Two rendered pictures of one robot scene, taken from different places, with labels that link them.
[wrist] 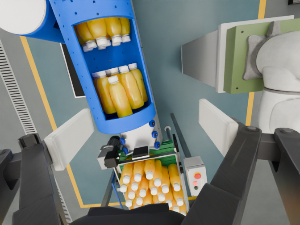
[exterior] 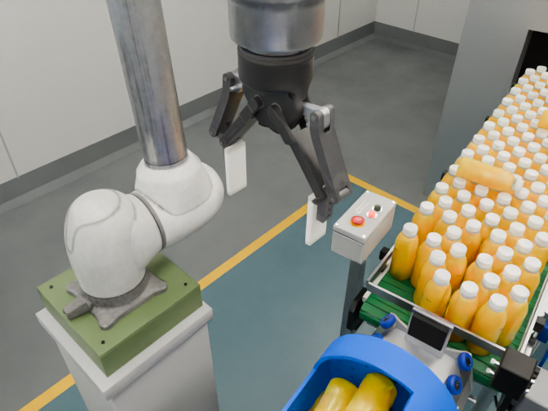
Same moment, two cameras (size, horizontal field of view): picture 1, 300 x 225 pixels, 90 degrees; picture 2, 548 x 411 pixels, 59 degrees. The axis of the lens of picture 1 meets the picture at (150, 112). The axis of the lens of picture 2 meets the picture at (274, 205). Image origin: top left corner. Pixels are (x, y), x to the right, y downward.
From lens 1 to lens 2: 0.48 m
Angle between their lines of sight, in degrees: 40
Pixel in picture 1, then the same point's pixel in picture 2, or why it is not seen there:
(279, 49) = (110, 264)
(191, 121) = (308, 357)
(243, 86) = (177, 279)
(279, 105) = (174, 210)
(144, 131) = not seen: hidden behind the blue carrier
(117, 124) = (394, 364)
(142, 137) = not seen: hidden behind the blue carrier
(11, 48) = not seen: outside the picture
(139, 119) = (352, 343)
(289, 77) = (138, 226)
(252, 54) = (127, 302)
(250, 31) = (95, 333)
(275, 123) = (197, 197)
